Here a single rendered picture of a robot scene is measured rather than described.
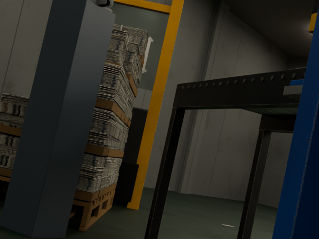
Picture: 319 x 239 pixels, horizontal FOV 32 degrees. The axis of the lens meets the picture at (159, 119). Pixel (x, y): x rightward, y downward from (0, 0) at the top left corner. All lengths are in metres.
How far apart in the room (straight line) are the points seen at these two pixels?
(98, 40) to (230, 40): 7.35
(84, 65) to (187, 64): 6.24
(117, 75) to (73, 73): 0.46
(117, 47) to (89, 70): 0.71
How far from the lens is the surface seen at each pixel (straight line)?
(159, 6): 4.61
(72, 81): 2.34
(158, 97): 4.45
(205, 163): 9.47
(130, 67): 3.37
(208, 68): 8.90
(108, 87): 2.77
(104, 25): 2.47
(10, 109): 3.26
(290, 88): 1.69
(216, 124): 9.58
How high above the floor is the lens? 0.41
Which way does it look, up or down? 4 degrees up
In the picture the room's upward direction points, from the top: 12 degrees clockwise
